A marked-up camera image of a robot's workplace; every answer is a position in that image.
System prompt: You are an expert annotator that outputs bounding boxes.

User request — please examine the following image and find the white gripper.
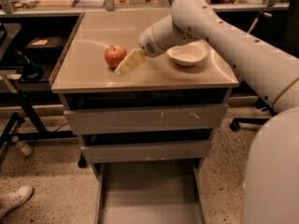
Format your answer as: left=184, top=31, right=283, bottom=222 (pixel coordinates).
left=115, top=23, right=165, bottom=76

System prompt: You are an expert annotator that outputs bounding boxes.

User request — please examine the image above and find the red apple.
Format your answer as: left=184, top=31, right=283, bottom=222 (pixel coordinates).
left=105, top=45, right=127, bottom=69

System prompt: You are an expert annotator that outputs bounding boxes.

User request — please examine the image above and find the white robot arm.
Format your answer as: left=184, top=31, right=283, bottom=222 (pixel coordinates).
left=116, top=0, right=299, bottom=224

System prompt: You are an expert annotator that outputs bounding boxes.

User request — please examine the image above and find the top grey drawer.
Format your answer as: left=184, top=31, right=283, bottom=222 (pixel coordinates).
left=64, top=104, right=228, bottom=134

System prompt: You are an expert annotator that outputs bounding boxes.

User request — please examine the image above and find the grey drawer cabinet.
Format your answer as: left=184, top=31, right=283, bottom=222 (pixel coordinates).
left=50, top=8, right=241, bottom=224

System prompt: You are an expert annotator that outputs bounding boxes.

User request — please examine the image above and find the middle grey drawer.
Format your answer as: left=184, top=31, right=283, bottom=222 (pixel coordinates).
left=81, top=140, right=212, bottom=163

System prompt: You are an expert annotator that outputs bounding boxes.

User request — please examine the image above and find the open bottom grey drawer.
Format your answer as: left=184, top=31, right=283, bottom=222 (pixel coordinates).
left=94, top=160, right=207, bottom=224

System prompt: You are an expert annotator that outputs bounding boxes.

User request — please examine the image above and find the black box on shelf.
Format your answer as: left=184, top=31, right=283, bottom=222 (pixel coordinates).
left=25, top=36, right=65, bottom=64

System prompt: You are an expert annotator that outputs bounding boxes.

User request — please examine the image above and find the black handheld device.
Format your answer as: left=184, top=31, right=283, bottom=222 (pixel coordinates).
left=16, top=49, right=43, bottom=82

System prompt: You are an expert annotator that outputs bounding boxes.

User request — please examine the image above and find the black office chair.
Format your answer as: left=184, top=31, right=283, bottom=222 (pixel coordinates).
left=229, top=98, right=277, bottom=132

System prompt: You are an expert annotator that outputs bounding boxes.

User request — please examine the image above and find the plastic water bottle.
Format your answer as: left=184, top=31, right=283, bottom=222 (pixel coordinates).
left=12, top=135, right=33, bottom=157

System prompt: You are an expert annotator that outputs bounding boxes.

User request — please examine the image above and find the white shoe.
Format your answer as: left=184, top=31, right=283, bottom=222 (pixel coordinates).
left=0, top=186, right=34, bottom=219

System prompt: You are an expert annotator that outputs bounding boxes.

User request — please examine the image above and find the black desk frame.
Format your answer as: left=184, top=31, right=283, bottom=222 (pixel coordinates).
left=0, top=68, right=78, bottom=166

